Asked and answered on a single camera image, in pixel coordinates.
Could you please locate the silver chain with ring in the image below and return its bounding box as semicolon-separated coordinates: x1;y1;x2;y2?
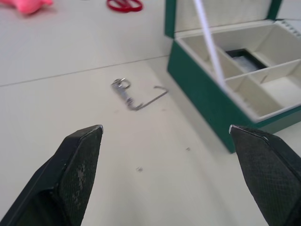
110;78;170;112

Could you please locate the pink plush toy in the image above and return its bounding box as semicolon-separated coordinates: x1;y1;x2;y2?
0;0;54;16

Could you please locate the white lid stay ribbon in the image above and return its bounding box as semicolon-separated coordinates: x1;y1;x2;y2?
192;0;228;89

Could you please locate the green jewelry box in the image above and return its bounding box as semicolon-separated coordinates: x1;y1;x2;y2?
164;0;301;154

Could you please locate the black display case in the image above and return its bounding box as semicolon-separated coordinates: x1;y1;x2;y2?
224;48;269;74

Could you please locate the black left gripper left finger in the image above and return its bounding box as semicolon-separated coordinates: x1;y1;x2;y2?
0;124;104;226

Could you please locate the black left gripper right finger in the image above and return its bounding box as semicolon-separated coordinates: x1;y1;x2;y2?
229;124;301;226

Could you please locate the red looped object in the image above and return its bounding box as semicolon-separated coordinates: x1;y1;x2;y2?
106;0;144;13

